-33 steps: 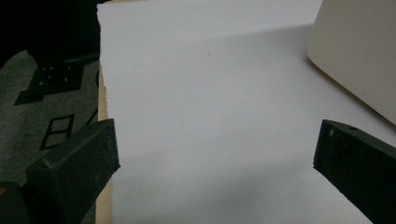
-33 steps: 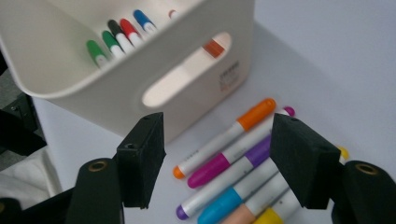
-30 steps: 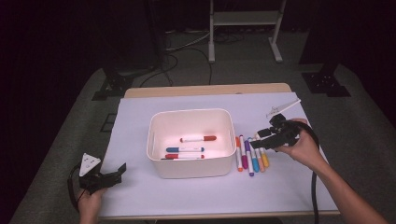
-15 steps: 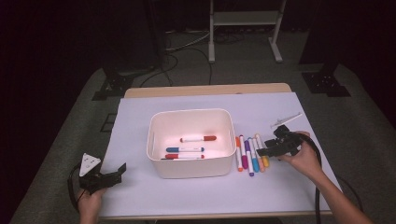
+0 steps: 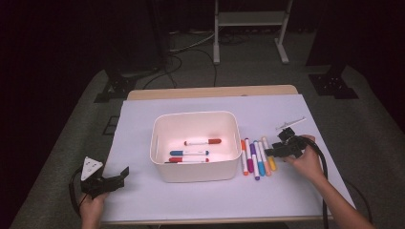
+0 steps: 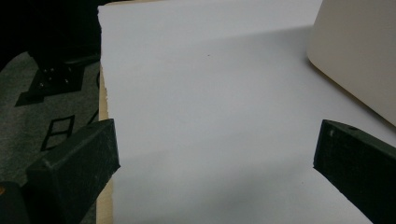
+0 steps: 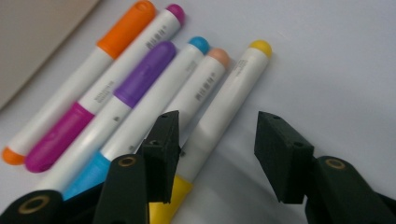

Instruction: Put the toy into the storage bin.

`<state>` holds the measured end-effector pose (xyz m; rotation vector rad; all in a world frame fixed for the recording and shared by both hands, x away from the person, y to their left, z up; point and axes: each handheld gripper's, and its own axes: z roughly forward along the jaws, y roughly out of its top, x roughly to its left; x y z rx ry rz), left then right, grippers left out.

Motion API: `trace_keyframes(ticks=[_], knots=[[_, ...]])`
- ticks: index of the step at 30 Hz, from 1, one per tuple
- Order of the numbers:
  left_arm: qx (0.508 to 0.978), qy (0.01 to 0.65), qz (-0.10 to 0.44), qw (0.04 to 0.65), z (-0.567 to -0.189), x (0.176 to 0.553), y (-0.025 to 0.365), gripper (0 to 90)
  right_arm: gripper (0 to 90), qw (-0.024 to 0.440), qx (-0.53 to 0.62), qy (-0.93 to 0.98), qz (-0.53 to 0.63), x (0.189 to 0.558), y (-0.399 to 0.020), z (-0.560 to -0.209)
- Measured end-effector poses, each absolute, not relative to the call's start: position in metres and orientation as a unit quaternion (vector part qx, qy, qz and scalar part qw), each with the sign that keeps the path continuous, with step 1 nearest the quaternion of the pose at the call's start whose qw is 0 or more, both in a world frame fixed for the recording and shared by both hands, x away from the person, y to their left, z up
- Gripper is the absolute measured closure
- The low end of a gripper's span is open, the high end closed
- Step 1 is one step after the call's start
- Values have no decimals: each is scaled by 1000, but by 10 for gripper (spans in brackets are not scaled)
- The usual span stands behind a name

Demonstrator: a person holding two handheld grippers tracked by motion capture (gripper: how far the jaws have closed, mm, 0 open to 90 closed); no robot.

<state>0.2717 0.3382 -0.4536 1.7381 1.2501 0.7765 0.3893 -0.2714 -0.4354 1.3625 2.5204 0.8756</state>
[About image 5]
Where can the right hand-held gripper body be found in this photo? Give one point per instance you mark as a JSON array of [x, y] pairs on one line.
[[293, 148]]

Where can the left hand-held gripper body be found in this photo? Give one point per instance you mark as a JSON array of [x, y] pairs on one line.
[[95, 187]]

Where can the yellow marker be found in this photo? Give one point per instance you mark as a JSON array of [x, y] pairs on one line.
[[272, 164]]

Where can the peach marker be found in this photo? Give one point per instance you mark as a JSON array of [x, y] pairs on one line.
[[268, 171]]

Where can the black marker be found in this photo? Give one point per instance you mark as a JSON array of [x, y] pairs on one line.
[[172, 162]]

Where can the reddish brown marker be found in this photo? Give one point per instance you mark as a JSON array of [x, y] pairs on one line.
[[215, 141]]

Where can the red marker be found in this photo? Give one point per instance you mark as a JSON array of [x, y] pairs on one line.
[[187, 159]]

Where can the white plastic bin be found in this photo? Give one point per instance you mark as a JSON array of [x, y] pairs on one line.
[[197, 173]]

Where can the person's left hand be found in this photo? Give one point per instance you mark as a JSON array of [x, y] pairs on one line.
[[92, 210]]

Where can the person's right hand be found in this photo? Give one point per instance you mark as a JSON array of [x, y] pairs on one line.
[[307, 167]]

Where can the orange marker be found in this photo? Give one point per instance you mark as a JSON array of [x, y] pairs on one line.
[[244, 159]]

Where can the white paper sheet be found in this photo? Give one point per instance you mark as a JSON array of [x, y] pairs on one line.
[[137, 127]]

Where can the black stand base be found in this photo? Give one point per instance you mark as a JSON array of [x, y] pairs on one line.
[[332, 86], [116, 87]]

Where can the white metal stand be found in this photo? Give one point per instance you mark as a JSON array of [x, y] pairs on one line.
[[251, 18]]

